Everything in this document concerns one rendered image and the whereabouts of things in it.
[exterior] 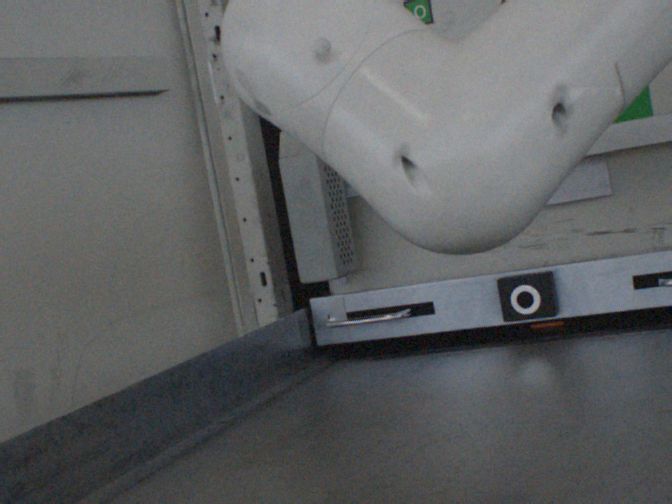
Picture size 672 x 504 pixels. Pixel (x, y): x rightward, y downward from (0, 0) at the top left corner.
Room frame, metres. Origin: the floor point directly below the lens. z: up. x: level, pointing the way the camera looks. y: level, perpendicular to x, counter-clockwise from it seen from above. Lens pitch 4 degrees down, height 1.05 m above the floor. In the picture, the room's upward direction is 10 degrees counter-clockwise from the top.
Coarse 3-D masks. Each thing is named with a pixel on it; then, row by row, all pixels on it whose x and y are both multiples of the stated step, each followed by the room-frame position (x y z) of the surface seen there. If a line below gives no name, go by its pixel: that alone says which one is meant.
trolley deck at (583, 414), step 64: (320, 384) 1.08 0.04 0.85; (384, 384) 1.02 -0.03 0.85; (448, 384) 0.96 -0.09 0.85; (512, 384) 0.91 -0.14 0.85; (576, 384) 0.87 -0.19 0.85; (640, 384) 0.83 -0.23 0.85; (256, 448) 0.84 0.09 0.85; (320, 448) 0.80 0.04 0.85; (384, 448) 0.77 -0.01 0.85; (448, 448) 0.74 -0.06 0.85; (512, 448) 0.71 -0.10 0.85; (576, 448) 0.68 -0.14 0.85; (640, 448) 0.65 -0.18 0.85
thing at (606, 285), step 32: (640, 256) 1.07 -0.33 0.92; (384, 288) 1.19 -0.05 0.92; (416, 288) 1.17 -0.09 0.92; (448, 288) 1.16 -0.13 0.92; (480, 288) 1.14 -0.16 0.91; (576, 288) 1.10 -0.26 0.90; (608, 288) 1.09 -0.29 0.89; (640, 288) 1.08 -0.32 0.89; (320, 320) 1.22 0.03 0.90; (416, 320) 1.18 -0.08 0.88; (448, 320) 1.16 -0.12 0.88; (480, 320) 1.15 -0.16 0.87; (544, 320) 1.12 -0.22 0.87
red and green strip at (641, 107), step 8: (648, 88) 1.07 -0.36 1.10; (640, 96) 1.08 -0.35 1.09; (648, 96) 1.07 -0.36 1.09; (632, 104) 1.08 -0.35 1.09; (640, 104) 1.08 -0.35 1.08; (648, 104) 1.07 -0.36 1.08; (624, 112) 1.08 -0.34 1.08; (632, 112) 1.08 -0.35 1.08; (640, 112) 1.08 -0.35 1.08; (648, 112) 1.07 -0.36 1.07; (616, 120) 1.09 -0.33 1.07; (624, 120) 1.08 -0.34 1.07
